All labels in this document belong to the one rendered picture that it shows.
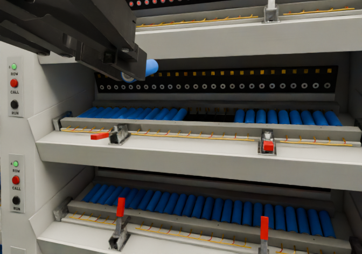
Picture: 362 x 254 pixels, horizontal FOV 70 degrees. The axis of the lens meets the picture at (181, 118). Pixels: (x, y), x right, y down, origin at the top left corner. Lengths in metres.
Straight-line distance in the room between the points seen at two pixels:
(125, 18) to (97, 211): 0.50
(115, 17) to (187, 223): 0.44
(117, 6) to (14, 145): 0.51
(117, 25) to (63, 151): 0.42
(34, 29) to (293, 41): 0.34
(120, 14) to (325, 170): 0.35
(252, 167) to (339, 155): 0.12
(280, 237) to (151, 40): 0.41
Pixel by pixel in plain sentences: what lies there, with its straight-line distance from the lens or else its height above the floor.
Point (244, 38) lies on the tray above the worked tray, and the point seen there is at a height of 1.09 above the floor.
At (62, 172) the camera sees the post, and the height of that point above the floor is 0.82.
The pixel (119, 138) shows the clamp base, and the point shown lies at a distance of 0.49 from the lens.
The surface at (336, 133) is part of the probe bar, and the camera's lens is 0.47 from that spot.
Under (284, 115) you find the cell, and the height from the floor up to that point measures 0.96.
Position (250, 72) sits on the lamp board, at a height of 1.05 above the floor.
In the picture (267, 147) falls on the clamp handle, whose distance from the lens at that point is 0.36.
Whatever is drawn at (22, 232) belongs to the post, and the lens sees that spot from 0.68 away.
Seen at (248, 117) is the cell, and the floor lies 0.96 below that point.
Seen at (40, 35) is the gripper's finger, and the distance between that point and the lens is 0.21.
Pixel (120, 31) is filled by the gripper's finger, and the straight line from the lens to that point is 0.17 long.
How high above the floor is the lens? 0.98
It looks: 3 degrees down
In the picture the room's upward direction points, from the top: 1 degrees clockwise
